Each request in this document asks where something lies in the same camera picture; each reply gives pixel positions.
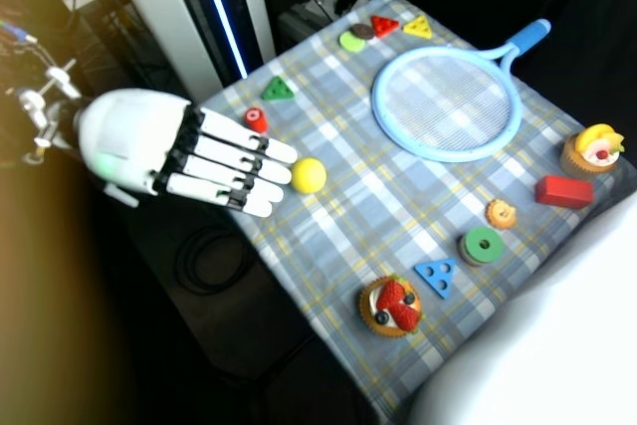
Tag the toy cupcake with strawberries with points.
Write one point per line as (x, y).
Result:
(391, 306)

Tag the toy cupcake with yellow fruit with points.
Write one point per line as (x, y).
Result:
(592, 151)

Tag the light blue toy racket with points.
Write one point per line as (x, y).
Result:
(530, 34)

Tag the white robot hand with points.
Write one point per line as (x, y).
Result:
(129, 131)

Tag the green round cookie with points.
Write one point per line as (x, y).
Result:
(351, 42)

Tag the yellow ball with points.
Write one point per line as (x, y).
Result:
(308, 175)

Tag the brown chocolate cookie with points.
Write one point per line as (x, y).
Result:
(362, 31)

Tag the green triangle block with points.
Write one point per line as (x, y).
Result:
(276, 90)

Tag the yellow triangle block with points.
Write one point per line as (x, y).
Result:
(419, 27)

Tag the blue triangle block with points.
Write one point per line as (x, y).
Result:
(438, 276)

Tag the red rectangular block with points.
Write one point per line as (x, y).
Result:
(563, 192)

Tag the red triangle block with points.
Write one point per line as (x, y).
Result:
(384, 25)

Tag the white blurred robot shell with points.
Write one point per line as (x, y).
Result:
(547, 335)

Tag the tan flower biscuit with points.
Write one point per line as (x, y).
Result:
(501, 214)

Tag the red cylinder block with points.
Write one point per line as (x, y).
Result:
(256, 119)

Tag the blue plaid table cloth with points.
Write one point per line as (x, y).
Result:
(378, 206)

